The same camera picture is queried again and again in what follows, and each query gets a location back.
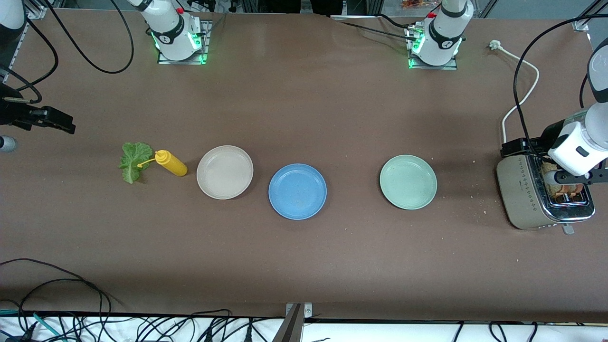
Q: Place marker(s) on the yellow squeeze bottle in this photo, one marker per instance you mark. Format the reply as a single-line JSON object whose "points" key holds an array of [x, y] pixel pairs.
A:
{"points": [[173, 165]]}

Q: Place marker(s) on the orange snack packet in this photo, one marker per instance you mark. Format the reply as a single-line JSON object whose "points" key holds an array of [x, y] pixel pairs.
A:
{"points": [[418, 4]]}

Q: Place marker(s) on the green lettuce leaf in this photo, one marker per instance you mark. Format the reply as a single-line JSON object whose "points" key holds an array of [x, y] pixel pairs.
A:
{"points": [[133, 164]]}

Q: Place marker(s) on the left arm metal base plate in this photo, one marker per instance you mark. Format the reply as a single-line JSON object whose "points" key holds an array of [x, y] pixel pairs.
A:
{"points": [[432, 67]]}

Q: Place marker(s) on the blue round plate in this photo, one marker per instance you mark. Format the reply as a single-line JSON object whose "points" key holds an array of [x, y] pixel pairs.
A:
{"points": [[297, 191]]}

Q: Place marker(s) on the aluminium profile post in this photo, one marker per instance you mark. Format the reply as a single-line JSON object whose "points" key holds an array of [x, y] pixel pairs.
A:
{"points": [[292, 327]]}

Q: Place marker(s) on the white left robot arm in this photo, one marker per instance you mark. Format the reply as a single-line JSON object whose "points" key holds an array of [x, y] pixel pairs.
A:
{"points": [[577, 147]]}

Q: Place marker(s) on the beige round plate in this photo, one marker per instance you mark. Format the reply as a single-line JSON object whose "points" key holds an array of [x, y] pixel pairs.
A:
{"points": [[224, 173]]}

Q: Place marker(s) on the green round plate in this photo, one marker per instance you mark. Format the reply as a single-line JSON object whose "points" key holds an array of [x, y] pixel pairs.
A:
{"points": [[408, 182]]}

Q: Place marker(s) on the brown bread slice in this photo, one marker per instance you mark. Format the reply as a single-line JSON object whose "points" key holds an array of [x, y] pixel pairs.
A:
{"points": [[574, 190], [548, 166]]}

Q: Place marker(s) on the silver two-slot toaster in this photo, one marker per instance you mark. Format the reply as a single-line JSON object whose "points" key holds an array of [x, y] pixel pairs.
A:
{"points": [[522, 199]]}

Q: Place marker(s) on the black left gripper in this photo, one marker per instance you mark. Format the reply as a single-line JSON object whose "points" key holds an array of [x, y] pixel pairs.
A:
{"points": [[554, 131]]}

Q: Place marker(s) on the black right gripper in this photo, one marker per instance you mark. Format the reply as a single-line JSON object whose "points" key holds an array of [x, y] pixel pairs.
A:
{"points": [[9, 114]]}

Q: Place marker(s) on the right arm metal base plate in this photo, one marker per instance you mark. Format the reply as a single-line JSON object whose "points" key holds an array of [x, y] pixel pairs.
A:
{"points": [[183, 61]]}

